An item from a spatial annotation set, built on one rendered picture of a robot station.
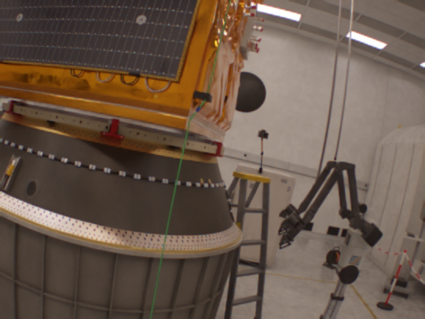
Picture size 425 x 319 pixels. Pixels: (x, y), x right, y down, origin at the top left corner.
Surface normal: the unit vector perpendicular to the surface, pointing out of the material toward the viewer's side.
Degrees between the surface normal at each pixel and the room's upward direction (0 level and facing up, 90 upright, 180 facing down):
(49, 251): 90
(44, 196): 62
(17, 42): 90
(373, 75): 90
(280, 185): 90
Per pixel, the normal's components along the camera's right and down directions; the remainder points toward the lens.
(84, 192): 0.29, -0.37
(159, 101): -0.15, 0.07
